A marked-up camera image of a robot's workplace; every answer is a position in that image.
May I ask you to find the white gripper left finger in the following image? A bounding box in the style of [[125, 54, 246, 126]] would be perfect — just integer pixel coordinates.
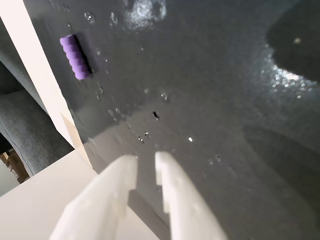
[[48, 154, 139, 240]]

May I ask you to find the black glossy mat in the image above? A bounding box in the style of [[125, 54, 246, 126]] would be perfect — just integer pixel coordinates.
[[22, 0, 320, 240]]

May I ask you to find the grey fabric sofa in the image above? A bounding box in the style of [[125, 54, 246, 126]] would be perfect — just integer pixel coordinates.
[[0, 17, 76, 177]]

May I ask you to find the brown cardboard box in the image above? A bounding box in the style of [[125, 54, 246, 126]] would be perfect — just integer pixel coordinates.
[[0, 149, 31, 185]]

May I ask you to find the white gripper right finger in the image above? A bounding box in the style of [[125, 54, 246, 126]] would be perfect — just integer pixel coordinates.
[[154, 151, 227, 240]]

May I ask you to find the purple foam pen grip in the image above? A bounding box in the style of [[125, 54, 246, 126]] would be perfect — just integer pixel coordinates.
[[59, 33, 93, 81]]

